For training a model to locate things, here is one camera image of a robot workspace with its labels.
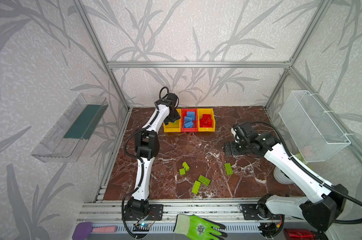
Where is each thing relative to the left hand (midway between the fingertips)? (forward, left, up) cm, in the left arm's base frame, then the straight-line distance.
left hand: (176, 114), depth 101 cm
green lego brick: (-32, -7, -9) cm, 34 cm away
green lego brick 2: (-34, -32, -9) cm, 48 cm away
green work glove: (-62, -12, -9) cm, 64 cm away
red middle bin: (+9, -4, -7) cm, 12 cm away
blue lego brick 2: (-3, -8, -7) cm, 11 cm away
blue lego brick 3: (+5, -8, -10) cm, 13 cm away
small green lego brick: (-35, -5, -10) cm, 37 cm away
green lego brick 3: (-40, -17, -9) cm, 45 cm away
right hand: (-27, -31, +8) cm, 42 cm away
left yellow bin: (-3, +2, -11) cm, 11 cm away
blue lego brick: (+6, -10, -6) cm, 13 cm away
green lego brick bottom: (-44, -13, -9) cm, 47 cm away
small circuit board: (-62, +12, -12) cm, 64 cm away
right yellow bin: (+6, -16, -5) cm, 18 cm away
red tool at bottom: (-64, -58, -6) cm, 87 cm away
